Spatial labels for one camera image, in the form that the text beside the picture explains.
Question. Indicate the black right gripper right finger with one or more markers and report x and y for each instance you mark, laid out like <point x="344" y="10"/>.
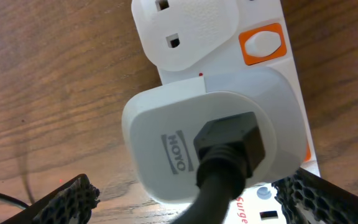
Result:
<point x="325" y="201"/>

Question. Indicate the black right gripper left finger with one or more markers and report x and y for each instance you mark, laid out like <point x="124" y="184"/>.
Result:
<point x="71" y="203"/>

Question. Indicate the white USB charger adapter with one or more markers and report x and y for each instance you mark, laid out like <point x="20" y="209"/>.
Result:
<point x="197" y="137"/>

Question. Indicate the white power strip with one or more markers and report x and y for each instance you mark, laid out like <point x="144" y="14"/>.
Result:
<point x="216" y="59"/>

